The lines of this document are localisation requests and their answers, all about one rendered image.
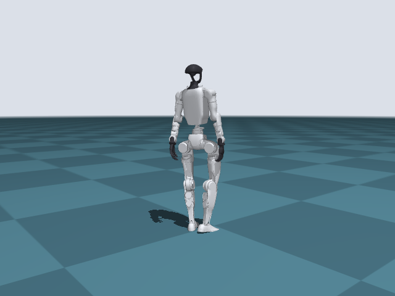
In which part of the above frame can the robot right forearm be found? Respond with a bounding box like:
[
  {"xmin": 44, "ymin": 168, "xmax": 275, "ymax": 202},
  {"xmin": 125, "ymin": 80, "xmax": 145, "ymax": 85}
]
[{"xmin": 213, "ymin": 113, "xmax": 225, "ymax": 143}]

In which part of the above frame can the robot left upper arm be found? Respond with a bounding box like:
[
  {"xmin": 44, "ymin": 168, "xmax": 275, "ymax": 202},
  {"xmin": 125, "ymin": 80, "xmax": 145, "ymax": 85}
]
[{"xmin": 174, "ymin": 91, "xmax": 183, "ymax": 123}]

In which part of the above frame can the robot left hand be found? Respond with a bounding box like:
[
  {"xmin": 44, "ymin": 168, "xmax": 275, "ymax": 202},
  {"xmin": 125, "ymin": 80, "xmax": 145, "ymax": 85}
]
[{"xmin": 169, "ymin": 136, "xmax": 178, "ymax": 160}]

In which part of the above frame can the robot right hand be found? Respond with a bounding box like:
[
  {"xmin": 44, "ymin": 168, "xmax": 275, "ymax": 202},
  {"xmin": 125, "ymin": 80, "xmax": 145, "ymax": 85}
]
[{"xmin": 215, "ymin": 138, "xmax": 225, "ymax": 162}]

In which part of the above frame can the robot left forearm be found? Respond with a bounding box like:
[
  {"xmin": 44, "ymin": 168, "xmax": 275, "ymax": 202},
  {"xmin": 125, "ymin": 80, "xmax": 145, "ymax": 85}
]
[{"xmin": 169, "ymin": 116, "xmax": 180, "ymax": 142}]

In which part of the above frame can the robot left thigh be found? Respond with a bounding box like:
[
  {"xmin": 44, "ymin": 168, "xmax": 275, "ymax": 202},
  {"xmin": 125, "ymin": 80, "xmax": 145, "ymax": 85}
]
[{"xmin": 178, "ymin": 140, "xmax": 195, "ymax": 191}]

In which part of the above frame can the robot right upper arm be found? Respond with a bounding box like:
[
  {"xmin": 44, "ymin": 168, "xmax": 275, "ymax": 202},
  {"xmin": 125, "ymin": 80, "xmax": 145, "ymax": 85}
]
[{"xmin": 203, "ymin": 89, "xmax": 218, "ymax": 121}]

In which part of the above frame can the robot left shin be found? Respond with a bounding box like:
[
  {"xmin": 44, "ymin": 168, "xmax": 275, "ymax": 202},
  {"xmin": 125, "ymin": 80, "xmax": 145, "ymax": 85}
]
[{"xmin": 183, "ymin": 180, "xmax": 195, "ymax": 223}]

